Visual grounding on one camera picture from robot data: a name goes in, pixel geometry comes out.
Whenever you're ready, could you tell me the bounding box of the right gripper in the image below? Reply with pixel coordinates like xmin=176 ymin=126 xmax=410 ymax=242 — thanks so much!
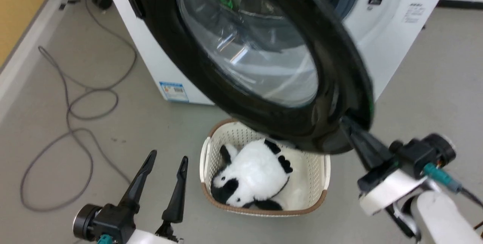
xmin=339 ymin=115 xmax=457 ymax=216

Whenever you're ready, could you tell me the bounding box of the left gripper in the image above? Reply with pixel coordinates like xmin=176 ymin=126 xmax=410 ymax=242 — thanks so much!
xmin=73 ymin=150 xmax=189 ymax=244

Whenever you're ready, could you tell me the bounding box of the black round glass washer door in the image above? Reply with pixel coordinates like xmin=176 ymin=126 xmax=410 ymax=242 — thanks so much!
xmin=123 ymin=0 xmax=375 ymax=155

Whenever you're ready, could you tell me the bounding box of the white front-load washing machine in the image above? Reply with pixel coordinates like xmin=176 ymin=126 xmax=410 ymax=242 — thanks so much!
xmin=100 ymin=0 xmax=455 ymax=106

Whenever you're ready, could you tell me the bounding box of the black door hinge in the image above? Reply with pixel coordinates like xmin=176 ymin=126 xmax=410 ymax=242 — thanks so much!
xmin=125 ymin=0 xmax=146 ymax=20

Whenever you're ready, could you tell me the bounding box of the cream perforated plastic laundry basket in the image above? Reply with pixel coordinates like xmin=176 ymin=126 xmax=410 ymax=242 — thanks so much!
xmin=199 ymin=119 xmax=331 ymax=217

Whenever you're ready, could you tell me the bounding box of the blue energy label sticker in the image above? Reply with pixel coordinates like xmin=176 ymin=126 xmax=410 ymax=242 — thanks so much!
xmin=159 ymin=81 xmax=189 ymax=103

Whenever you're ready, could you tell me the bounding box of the black and white panda plush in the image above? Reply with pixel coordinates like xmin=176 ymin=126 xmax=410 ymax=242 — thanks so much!
xmin=211 ymin=138 xmax=294 ymax=211

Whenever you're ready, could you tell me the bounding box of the black cable with teal connector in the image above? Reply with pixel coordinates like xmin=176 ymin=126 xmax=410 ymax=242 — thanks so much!
xmin=422 ymin=162 xmax=483 ymax=207

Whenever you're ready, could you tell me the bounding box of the grey power cable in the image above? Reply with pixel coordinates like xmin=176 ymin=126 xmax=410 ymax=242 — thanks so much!
xmin=20 ymin=0 xmax=137 ymax=213

